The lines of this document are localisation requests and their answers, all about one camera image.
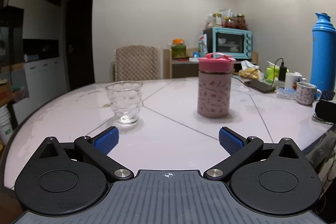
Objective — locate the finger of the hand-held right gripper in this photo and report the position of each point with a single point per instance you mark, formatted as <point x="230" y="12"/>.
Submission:
<point x="326" y="109"/>

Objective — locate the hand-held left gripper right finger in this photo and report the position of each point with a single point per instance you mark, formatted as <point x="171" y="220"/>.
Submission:
<point x="231" y="141"/>

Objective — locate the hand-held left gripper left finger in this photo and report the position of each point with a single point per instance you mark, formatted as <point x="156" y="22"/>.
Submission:
<point x="106" y="140"/>

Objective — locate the clear glass cup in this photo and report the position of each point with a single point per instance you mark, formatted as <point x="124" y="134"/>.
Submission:
<point x="124" y="100"/>

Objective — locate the pink printed bottle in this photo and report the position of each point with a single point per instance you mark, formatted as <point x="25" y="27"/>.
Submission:
<point x="214" y="95"/>

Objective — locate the dark blue object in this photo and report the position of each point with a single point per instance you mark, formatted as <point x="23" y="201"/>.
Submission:
<point x="328" y="95"/>

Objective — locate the white mug with red figures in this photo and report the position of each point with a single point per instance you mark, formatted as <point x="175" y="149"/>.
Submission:
<point x="305" y="94"/>

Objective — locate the blue and white packet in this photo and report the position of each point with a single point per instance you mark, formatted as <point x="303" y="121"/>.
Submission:
<point x="286" y="94"/>

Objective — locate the tall white cartoon mug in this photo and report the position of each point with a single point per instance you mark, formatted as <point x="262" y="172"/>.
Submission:
<point x="292" y="79"/>

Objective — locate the blue thermos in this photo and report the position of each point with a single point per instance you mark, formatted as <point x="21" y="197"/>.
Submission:
<point x="323" y="56"/>

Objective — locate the black charger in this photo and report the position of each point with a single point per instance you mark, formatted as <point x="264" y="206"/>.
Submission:
<point x="282" y="73"/>

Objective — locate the black smartphone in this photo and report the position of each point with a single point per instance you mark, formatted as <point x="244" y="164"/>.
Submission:
<point x="261" y="86"/>

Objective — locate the green packet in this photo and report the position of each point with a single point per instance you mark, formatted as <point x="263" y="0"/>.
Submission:
<point x="271" y="71"/>

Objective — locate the yellow tissue pack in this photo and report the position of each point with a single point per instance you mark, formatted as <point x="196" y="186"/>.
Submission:
<point x="248" y="74"/>

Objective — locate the white crumpled tissue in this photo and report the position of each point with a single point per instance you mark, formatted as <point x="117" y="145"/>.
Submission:
<point x="248" y="64"/>

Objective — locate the chair with quilted cover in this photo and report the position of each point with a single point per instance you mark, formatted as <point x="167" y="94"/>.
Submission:
<point x="136" y="62"/>

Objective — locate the wooden shelf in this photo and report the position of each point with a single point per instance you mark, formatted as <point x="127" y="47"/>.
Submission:
<point x="183" y="69"/>

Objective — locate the flat white box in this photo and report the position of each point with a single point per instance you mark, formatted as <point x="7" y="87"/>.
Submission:
<point x="193" y="59"/>

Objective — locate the teal toaster oven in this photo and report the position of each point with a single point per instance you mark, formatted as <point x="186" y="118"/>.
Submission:
<point x="228" y="43"/>

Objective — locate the green and white bag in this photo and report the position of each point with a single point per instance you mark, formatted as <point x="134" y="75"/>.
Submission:
<point x="202" y="45"/>

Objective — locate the dark door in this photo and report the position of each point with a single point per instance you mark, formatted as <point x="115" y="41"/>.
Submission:
<point x="78" y="43"/>

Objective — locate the white plastic bucket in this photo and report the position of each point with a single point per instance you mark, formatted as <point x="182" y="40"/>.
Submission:
<point x="5" y="127"/>

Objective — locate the green jar with orange lid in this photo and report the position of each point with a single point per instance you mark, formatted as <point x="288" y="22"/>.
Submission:
<point x="179" y="49"/>

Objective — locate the glass jar with red contents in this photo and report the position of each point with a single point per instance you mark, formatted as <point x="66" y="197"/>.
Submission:
<point x="229" y="22"/>
<point x="241" y="22"/>

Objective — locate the white paper bag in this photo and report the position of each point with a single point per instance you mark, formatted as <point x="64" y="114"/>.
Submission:
<point x="225" y="12"/>

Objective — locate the white cabinet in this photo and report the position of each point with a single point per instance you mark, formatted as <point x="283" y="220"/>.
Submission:
<point x="39" y="19"/>

